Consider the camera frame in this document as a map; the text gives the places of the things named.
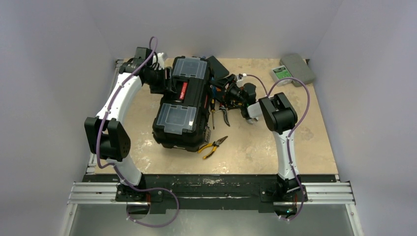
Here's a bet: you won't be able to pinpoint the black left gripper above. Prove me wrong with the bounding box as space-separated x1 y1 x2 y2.
145 67 176 95

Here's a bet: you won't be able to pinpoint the black plastic toolbox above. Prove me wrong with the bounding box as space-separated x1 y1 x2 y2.
151 56 212 152

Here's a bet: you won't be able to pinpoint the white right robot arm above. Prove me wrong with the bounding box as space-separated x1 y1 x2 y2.
224 83 301 200

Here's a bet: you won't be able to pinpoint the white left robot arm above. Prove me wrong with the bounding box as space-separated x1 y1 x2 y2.
84 60 149 201

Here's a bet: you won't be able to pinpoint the yellow black screwdriver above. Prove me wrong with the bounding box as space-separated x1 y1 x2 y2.
210 98 215 130

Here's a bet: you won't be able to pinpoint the black flat case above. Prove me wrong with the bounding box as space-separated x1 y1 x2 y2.
207 56 230 80

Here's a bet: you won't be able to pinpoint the white green small box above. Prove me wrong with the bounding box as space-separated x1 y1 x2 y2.
269 65 292 87

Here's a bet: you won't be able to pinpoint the grey sharpening stone block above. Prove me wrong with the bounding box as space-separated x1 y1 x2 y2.
280 54 317 85

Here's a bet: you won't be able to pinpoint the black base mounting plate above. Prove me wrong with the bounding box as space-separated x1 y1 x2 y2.
82 174 337 217

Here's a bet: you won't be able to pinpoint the yellow handled needle-nose pliers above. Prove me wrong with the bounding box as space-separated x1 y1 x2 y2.
197 136 228 159

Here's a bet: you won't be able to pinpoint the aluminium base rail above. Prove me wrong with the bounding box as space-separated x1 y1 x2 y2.
67 182 356 205

